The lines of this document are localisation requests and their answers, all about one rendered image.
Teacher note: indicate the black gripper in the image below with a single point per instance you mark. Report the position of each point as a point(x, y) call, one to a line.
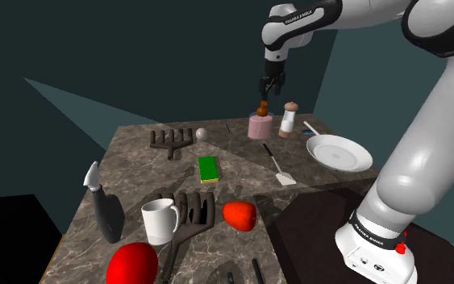
point(273, 69)

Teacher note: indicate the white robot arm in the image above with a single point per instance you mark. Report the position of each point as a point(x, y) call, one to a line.
point(427, 165)

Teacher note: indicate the salt shaker with brown cap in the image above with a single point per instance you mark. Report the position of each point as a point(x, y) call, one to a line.
point(288, 122)

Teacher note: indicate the pink jar with brown stopper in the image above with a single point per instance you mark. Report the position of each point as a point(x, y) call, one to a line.
point(260, 126)

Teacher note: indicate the small blue flat object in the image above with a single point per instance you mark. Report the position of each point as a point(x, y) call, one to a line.
point(308, 132)

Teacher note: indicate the thin dark pen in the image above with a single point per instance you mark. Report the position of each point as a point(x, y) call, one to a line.
point(228, 130)

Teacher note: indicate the grey ball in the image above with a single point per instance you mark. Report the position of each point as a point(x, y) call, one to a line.
point(201, 134)

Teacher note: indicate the white frying pan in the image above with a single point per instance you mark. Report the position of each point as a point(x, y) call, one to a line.
point(338, 154)

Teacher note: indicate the green and yellow sponge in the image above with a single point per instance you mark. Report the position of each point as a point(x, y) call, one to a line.
point(207, 168)

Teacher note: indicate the small dark brown pasta fork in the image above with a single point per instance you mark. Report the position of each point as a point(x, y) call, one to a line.
point(170, 142)

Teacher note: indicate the large dark brown pasta fork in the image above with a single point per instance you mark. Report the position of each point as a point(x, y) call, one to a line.
point(195, 226)

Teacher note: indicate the dark robot stand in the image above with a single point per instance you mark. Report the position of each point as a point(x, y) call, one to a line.
point(313, 240)

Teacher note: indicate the white mug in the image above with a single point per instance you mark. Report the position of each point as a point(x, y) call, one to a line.
point(157, 222)

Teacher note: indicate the long black stick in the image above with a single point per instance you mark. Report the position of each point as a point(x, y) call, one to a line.
point(258, 271)

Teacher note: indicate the short black stick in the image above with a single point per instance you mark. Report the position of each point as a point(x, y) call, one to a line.
point(230, 277)

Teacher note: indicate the red apple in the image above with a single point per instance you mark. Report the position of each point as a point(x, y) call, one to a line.
point(132, 264)

